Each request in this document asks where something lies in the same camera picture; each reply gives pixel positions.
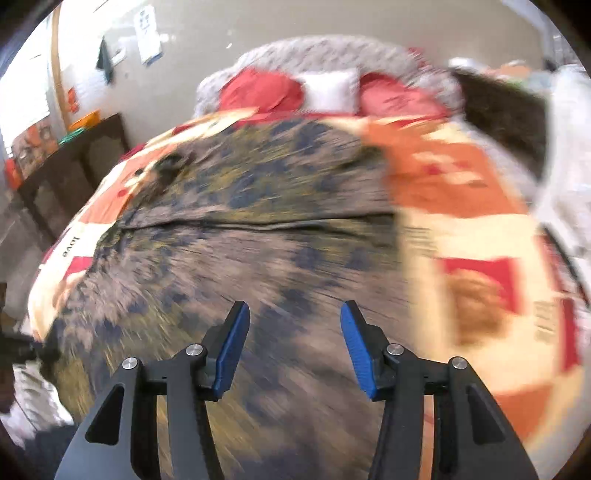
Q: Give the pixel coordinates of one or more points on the dark floral patterned shirt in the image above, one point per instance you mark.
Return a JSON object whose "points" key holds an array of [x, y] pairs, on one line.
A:
{"points": [[277, 254]]}

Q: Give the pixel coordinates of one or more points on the green basket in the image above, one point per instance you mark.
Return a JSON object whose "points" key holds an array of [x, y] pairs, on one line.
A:
{"points": [[71, 136]]}

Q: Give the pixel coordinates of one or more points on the dark carved wooden cabinet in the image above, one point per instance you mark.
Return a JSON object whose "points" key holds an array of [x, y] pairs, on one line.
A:
{"points": [[503, 115]]}

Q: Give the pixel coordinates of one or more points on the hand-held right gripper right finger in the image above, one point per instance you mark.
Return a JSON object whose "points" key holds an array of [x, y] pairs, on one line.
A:
{"points": [[358, 350]]}

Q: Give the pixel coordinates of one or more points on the white ornate chair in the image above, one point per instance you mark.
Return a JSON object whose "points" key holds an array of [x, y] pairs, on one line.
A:
{"points": [[568, 161]]}

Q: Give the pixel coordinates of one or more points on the small red heart pillow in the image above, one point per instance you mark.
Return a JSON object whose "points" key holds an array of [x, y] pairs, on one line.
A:
{"points": [[397, 99]]}

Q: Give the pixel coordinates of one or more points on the red orange patchwork blanket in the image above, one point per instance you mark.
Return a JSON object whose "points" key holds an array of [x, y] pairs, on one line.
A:
{"points": [[461, 194]]}

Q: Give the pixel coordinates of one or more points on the white square pillow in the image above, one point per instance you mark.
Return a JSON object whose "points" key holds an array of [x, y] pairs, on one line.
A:
{"points": [[330, 90]]}

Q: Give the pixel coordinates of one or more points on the wall calendar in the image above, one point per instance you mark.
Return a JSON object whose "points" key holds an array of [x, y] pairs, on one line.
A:
{"points": [[147, 34]]}

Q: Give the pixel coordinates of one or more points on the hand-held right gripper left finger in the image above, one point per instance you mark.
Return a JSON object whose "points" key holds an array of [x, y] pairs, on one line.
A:
{"points": [[233, 350]]}

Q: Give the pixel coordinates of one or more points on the dark wooden side table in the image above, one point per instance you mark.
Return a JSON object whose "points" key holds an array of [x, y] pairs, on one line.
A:
{"points": [[69, 170]]}

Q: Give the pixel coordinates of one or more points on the white floral cloth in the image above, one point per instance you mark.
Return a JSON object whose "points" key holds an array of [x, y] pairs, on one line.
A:
{"points": [[32, 406]]}

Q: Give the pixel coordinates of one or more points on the large red heart pillow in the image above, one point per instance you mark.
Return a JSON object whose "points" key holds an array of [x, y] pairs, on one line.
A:
{"points": [[258, 90]]}

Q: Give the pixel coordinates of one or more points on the teal hanging cloth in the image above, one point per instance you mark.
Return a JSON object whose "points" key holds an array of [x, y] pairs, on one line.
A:
{"points": [[105, 60]]}

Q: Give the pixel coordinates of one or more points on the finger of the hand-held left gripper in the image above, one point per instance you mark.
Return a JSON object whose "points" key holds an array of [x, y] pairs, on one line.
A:
{"points": [[27, 350]]}

